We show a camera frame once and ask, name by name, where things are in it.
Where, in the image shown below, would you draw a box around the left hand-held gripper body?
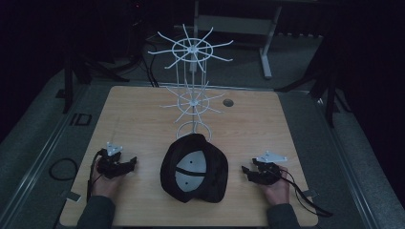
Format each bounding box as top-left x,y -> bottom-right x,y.
96,141 -> 124,179

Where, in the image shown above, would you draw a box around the hand-held gripper cable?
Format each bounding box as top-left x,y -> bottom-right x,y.
279,167 -> 334,219
86,148 -> 106,202

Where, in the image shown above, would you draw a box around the person's right hand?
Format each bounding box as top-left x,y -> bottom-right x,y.
260,165 -> 291,206

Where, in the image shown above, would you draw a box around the white wire hat rack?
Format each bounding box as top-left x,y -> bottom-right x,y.
147,23 -> 235,143

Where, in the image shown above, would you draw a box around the black floor cables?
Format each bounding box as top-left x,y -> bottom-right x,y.
128,34 -> 160,88

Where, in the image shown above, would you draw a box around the right hand-held gripper cable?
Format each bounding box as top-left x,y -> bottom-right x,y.
279,167 -> 334,219

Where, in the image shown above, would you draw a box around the black metal stand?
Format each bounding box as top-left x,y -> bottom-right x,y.
274,41 -> 352,129
55,47 -> 131,115

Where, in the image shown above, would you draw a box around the black baseball cap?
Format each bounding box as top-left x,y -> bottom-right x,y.
160,133 -> 229,204

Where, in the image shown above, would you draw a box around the left hand-held gripper cable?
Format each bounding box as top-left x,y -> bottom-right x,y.
86,148 -> 106,202

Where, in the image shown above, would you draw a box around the person's left hand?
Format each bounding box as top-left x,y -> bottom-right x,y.
91,171 -> 126,200

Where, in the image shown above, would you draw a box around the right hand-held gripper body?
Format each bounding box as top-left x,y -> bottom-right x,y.
251,150 -> 288,186

